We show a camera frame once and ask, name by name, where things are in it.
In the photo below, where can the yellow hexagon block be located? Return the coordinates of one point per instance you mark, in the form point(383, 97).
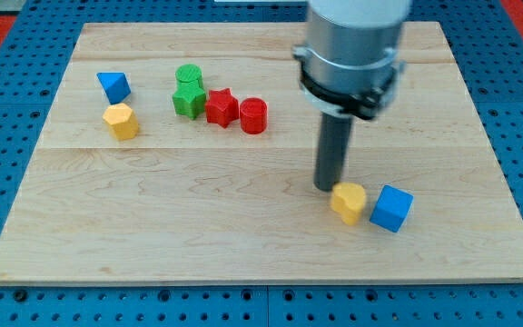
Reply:
point(121, 121)

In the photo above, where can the yellow heart block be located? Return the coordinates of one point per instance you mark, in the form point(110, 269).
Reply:
point(348, 200)

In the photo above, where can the dark grey pointer rod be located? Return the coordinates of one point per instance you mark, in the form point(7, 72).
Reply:
point(331, 151)

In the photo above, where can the blue triangle block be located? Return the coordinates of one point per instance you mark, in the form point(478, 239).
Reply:
point(115, 85)

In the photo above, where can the blue cube block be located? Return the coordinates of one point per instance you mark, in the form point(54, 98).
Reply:
point(392, 208)

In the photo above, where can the green cylinder block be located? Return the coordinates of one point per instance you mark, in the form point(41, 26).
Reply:
point(187, 74)

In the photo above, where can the red star block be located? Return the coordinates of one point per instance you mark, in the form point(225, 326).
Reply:
point(222, 107)

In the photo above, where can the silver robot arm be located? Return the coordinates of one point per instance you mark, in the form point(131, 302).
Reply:
point(349, 58)

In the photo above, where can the red cylinder block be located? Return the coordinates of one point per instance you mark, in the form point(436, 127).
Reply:
point(253, 115)

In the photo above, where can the green star block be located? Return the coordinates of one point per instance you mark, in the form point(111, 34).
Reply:
point(189, 100)

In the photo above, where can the light wooden board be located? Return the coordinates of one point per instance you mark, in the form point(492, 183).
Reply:
point(186, 202)

